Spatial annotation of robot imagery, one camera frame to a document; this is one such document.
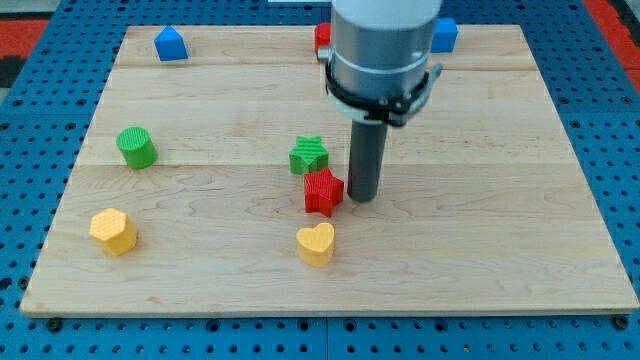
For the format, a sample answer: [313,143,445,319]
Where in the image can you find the red star block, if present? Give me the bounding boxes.
[303,168,344,217]

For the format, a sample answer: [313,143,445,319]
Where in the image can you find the grey cylindrical robot arm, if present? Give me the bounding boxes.
[325,0,442,127]

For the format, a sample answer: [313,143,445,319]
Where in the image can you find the red block behind arm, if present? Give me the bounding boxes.
[314,22,331,54]

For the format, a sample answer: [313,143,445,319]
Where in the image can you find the green star block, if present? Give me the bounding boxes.
[289,136,329,175]

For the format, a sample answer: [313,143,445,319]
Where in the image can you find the yellow heart block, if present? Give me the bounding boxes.
[296,222,335,267]

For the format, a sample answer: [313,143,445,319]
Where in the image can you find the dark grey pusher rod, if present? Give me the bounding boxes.
[347,121,387,203]

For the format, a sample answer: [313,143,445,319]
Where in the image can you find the light wooden board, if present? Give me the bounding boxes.
[20,25,639,318]

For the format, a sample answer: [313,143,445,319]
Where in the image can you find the blue cube block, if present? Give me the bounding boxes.
[431,18,458,53]

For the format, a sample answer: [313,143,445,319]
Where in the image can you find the green cylinder block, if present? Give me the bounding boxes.
[116,126,158,169]

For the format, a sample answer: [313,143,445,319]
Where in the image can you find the blue house-shaped block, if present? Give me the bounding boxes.
[154,26,189,62]

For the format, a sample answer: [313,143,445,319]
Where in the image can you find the yellow hexagon block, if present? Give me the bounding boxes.
[89,208,138,256]

